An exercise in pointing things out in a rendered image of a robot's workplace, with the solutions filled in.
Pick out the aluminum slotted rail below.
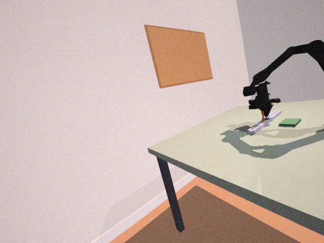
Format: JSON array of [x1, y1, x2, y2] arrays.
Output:
[[248, 110, 281, 134]]

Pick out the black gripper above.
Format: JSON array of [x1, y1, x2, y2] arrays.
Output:
[[249, 92, 281, 117]]

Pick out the light green tray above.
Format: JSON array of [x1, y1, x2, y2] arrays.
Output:
[[278, 118, 301, 127]]

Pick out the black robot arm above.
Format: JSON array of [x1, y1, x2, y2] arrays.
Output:
[[243, 40, 324, 97]]

